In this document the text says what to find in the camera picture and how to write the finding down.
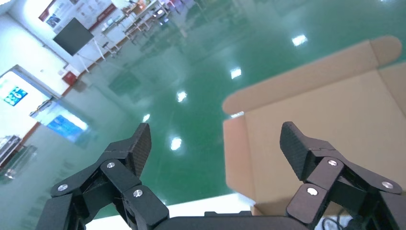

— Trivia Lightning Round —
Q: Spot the red fire cabinet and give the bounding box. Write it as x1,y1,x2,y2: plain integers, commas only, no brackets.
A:
62,71,79,86

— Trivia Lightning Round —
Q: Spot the brown cardboard storage box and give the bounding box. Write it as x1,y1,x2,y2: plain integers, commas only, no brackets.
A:
221,34,406,230

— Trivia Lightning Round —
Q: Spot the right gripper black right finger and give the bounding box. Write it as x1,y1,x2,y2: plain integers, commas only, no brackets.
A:
279,121,406,230

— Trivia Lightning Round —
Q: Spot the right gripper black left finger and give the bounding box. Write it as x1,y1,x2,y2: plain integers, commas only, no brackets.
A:
34,122,169,230

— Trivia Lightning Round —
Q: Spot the black coiled cable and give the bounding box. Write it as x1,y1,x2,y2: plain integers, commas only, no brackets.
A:
319,213,361,230

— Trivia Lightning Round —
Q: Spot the blue wall sign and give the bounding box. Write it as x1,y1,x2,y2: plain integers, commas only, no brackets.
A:
2,85,29,108

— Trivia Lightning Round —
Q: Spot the black display on stand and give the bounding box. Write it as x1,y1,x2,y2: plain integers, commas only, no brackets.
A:
52,17,106,74

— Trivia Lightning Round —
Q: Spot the wall poster board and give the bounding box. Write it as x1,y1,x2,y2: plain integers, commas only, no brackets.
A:
38,0,119,30

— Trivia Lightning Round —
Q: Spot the white desk with laptops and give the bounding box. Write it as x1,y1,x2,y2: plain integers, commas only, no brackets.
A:
101,0,180,46

